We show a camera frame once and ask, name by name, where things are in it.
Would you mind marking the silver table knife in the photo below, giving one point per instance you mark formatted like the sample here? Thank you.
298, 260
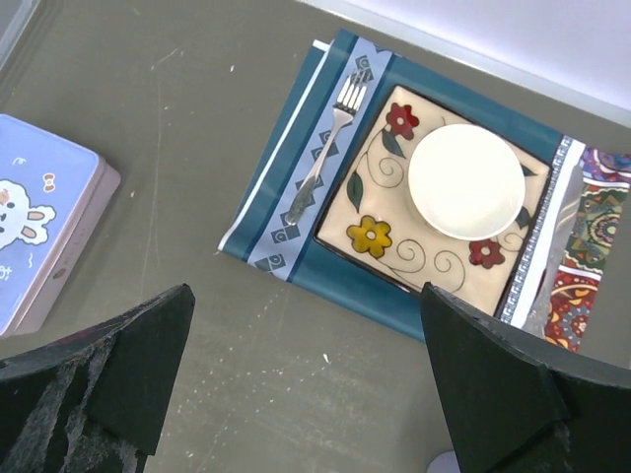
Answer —
565, 222

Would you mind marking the blue patterned placemat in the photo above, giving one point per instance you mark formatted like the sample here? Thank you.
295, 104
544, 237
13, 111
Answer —
260, 236

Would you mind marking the silver fork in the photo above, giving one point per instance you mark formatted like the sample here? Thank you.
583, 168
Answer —
344, 111

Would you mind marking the cream ceramic bowl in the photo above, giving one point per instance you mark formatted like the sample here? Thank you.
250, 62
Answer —
466, 182

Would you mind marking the white cookie box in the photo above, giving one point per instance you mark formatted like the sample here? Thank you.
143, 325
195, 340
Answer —
81, 227

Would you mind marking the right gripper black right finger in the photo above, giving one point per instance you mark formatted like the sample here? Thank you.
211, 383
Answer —
516, 403

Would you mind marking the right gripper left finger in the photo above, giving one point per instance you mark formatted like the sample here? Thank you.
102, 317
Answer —
96, 400

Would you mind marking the purple cup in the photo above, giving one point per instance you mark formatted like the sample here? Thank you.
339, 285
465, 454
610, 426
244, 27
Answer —
445, 462

